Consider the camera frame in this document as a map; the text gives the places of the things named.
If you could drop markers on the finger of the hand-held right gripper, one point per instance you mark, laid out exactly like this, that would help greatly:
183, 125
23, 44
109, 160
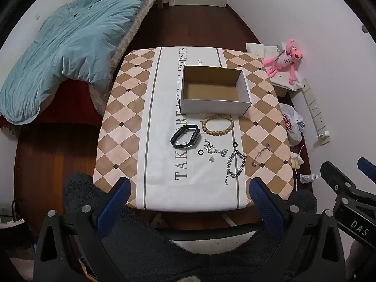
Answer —
368, 169
337, 177

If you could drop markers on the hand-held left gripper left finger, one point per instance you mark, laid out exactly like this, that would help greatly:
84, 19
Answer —
116, 199

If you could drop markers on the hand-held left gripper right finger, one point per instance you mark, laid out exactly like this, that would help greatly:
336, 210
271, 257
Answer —
263, 201

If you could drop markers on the white cardboard box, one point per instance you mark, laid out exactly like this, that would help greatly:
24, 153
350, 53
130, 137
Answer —
211, 105

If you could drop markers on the small plastic bottle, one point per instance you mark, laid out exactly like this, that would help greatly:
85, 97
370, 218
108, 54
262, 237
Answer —
307, 178

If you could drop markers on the cream crumpled cloth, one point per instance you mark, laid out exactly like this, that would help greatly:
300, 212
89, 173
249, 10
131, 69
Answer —
298, 161

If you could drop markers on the white charger plug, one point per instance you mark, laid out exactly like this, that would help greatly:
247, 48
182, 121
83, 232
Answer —
323, 135

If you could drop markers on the white printed paper runner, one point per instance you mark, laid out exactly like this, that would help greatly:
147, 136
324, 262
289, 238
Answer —
164, 182

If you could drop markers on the dark fuzzy pants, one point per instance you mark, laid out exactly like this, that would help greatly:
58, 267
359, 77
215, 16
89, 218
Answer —
152, 246

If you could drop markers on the white plastic bag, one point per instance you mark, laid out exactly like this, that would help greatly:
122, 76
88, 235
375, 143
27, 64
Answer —
292, 123

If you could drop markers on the white power strip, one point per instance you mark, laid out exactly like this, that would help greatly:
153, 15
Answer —
315, 108

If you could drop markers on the checked tablecloth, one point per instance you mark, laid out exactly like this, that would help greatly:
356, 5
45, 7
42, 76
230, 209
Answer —
123, 123

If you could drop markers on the black smart band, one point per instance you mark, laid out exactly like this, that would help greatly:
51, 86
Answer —
194, 138

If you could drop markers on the bed with checked sheet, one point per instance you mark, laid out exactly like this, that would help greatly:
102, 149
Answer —
102, 94

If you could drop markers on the pink plush toy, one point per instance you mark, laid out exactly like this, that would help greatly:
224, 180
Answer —
286, 60

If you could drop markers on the white shopping bag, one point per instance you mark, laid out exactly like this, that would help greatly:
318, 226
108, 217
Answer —
258, 50

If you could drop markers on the blue duvet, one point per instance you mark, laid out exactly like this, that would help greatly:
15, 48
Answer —
73, 41

